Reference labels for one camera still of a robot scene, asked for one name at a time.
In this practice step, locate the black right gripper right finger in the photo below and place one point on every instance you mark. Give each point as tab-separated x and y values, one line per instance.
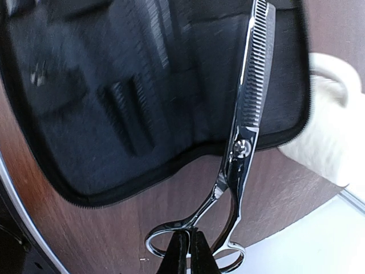
202	260

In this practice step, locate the black zip tool case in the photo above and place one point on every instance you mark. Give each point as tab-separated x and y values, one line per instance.
114	97

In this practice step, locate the silver thinning scissors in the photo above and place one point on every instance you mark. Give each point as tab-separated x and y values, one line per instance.
235	165

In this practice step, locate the aluminium front rail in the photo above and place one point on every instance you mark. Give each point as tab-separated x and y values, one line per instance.
23	220

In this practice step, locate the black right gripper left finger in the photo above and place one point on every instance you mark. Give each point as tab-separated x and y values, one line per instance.
174	261

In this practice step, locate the cream white mug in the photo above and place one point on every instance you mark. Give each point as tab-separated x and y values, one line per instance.
332	144

